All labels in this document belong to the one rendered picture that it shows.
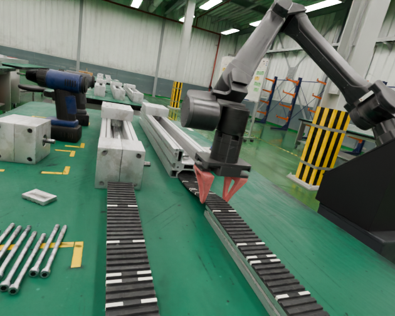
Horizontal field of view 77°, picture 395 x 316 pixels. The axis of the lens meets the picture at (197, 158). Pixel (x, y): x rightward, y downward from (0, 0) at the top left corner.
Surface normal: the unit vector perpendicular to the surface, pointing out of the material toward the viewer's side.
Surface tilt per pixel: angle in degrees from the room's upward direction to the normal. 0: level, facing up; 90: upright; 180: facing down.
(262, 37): 43
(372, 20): 90
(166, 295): 0
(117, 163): 90
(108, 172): 90
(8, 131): 90
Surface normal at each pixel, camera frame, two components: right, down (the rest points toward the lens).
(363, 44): 0.33, 0.32
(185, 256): 0.19, -0.95
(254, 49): 0.30, -0.47
